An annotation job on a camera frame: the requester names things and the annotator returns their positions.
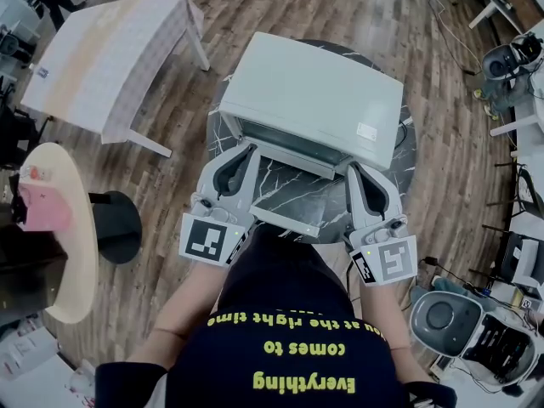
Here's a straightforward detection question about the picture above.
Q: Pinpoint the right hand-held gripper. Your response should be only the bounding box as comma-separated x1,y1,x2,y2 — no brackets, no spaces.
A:
343,161,420,288

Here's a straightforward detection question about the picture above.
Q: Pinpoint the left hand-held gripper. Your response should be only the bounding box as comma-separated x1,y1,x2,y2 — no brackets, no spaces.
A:
178,142,262,268

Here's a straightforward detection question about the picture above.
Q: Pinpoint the glass toaster oven door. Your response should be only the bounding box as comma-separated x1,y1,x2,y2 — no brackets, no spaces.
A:
247,142,354,240

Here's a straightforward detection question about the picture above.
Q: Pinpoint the white toaster oven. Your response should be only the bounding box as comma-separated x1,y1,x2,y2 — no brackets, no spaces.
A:
218,31,405,172

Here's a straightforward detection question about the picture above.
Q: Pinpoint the person's left forearm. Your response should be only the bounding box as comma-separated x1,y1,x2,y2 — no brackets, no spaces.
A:
126,256,234,367

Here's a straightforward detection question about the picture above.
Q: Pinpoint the person's right forearm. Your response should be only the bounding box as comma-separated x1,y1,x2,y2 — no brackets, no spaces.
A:
359,279,431,385

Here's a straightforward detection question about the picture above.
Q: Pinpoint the white open appliance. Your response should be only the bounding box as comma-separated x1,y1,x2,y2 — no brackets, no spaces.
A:
409,290,541,389

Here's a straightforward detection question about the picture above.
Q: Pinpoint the round black marble table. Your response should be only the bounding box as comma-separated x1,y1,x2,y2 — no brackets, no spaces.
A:
205,38,418,246

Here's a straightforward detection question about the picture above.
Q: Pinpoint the person's navy printed shirt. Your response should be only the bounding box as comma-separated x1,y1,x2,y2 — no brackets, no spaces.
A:
94,223,458,408

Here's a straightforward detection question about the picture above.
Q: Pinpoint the white and black box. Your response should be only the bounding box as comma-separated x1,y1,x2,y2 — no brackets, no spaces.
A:
496,230,544,289

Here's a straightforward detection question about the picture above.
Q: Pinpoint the round beige table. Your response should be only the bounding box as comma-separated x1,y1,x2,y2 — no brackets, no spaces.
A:
18,142,144,325

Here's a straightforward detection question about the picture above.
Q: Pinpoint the white table with pale cloth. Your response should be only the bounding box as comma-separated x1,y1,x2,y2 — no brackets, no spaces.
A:
20,0,212,159

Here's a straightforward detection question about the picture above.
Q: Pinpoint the white long table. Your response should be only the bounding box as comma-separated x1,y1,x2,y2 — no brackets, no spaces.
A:
490,19,544,231

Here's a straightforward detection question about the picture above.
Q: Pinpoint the pink box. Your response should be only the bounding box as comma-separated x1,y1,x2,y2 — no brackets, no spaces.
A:
16,179,74,233

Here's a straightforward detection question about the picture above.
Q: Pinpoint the white desk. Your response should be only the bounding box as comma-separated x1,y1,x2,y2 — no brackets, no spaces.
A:
456,0,544,34

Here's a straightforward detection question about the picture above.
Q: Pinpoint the black oven power cable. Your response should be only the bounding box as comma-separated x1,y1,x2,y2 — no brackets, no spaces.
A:
395,118,415,149

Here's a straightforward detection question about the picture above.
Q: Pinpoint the black power adapter with cable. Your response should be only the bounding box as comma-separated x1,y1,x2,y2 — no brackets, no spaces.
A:
417,255,484,293

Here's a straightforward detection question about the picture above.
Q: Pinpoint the black frame chair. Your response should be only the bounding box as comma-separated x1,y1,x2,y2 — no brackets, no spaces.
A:
481,162,544,281

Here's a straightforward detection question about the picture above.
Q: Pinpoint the white floor cable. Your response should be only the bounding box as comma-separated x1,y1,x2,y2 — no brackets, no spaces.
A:
406,0,485,75

